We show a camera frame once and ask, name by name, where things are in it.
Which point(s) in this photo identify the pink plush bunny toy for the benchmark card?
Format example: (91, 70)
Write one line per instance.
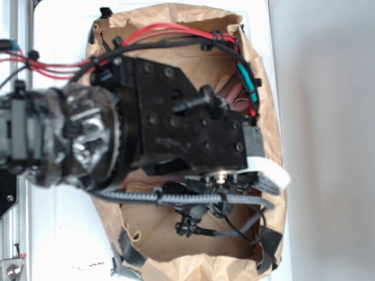
(237, 103)

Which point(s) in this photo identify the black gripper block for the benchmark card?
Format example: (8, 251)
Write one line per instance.
(168, 127)

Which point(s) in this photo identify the black mounting bracket plate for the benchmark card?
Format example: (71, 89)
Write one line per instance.
(9, 191)

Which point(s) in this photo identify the aluminium frame rail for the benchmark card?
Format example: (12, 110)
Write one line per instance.
(17, 25)

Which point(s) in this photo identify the brown paper bag liner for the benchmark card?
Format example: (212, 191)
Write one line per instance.
(144, 236)

